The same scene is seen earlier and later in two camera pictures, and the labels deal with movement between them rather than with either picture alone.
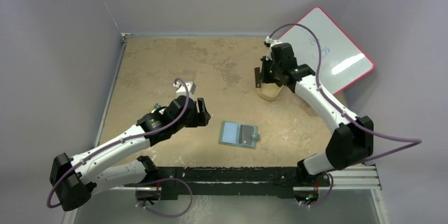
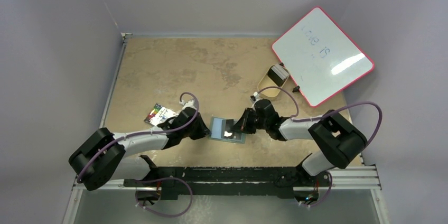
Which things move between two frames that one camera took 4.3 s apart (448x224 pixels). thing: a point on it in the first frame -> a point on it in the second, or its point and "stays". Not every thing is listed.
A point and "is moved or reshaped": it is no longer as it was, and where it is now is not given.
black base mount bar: x=173 y=182 stays
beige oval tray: x=269 y=91 stays
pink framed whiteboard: x=344 y=61 stays
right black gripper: x=265 y=70 -> x=246 y=121
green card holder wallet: x=242 y=134 is moved or reshaped
